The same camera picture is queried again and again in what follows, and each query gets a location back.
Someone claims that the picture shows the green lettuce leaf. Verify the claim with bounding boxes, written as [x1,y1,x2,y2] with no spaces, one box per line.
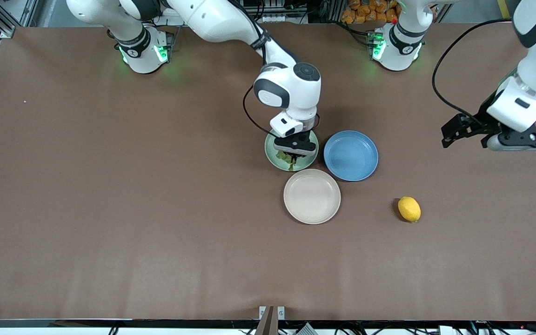
[275,151,309,172]

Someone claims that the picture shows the yellow lemon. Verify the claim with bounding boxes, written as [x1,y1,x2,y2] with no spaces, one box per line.
[397,196,422,223]

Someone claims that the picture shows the pale green plate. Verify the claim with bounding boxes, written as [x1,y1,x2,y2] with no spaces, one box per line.
[264,126,319,172]

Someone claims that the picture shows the beige plate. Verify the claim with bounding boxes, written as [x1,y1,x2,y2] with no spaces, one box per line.
[283,168,342,225]

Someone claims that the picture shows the blue plate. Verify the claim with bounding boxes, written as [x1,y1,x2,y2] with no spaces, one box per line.
[323,130,379,182]

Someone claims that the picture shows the bag of orange snacks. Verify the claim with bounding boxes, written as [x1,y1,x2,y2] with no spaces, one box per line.
[341,0,400,25]

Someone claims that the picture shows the brown table cover sheet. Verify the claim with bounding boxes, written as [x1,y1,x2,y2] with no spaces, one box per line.
[0,21,536,322]

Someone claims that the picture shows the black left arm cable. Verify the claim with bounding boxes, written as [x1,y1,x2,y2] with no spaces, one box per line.
[431,18,523,120]

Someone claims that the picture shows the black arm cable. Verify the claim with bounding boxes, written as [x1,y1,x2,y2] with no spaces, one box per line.
[242,85,281,140]
[431,18,523,120]

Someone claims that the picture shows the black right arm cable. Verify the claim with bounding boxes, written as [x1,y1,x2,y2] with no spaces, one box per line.
[242,85,281,140]

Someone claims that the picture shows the metal mounting bracket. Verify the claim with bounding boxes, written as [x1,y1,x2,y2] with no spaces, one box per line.
[255,305,286,335]

